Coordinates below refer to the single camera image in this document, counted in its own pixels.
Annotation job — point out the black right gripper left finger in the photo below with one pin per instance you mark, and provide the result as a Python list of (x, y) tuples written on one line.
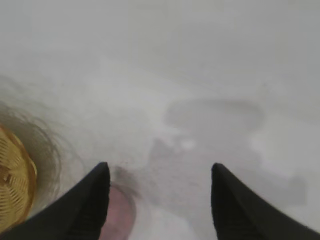
[(75, 212)]

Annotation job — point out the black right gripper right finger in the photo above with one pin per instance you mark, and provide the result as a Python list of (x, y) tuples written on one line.
[(240, 212)]

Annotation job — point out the pink peach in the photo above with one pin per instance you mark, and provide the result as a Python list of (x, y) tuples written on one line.
[(120, 215)]

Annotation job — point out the yellow woven wicker basket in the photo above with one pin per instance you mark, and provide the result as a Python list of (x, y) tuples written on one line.
[(15, 180)]

